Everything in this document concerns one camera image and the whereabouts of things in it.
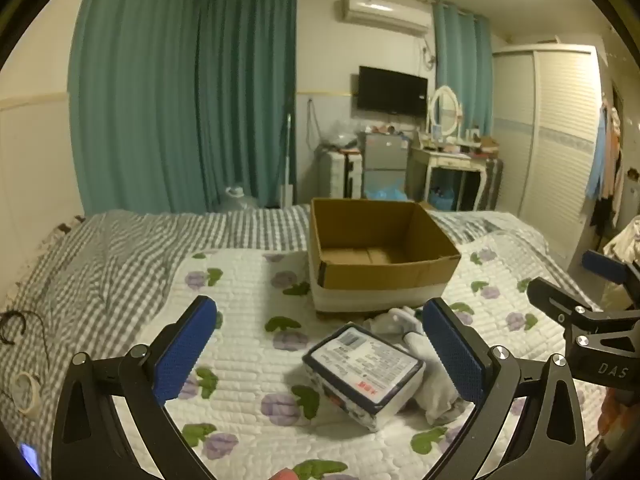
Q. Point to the silver mini fridge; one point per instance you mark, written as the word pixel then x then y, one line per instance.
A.
pixel 384 152

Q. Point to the tissue pack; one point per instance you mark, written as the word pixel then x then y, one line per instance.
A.
pixel 360 370

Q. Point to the brown cardboard box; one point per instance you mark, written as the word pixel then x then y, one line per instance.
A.
pixel 380 275

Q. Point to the teal curtain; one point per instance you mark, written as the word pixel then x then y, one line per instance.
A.
pixel 135 85
pixel 460 60
pixel 245 90

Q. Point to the white oval vanity mirror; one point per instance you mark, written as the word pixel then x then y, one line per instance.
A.
pixel 444 110

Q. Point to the hanging clothes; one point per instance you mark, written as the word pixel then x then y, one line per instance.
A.
pixel 607 170

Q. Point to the grey gingham bed sheet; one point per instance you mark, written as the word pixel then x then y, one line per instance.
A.
pixel 100 270

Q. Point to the white ribbed suitcase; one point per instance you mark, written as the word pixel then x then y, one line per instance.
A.
pixel 340 175

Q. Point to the clear plastic bag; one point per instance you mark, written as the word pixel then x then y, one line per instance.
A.
pixel 340 135

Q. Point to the white dressing table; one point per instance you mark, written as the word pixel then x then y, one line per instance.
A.
pixel 450 160

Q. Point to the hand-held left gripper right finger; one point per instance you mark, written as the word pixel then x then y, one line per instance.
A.
pixel 452 355

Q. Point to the white louvered wardrobe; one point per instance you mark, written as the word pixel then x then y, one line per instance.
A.
pixel 550 150

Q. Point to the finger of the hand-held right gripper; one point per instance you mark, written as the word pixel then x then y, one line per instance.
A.
pixel 605 266
pixel 555 300

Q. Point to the white tape roll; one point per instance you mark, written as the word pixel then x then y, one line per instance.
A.
pixel 22 392

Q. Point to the white floral quilt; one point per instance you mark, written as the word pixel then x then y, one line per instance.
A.
pixel 240 280

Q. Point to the black wall television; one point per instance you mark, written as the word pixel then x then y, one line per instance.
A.
pixel 392 90

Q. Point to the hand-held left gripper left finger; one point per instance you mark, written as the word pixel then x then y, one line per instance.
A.
pixel 185 350

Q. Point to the small lit screen device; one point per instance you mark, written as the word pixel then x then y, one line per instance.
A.
pixel 31 460

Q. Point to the white air conditioner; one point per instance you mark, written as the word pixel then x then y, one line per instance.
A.
pixel 382 14

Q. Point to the clear water jug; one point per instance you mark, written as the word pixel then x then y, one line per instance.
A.
pixel 237 199

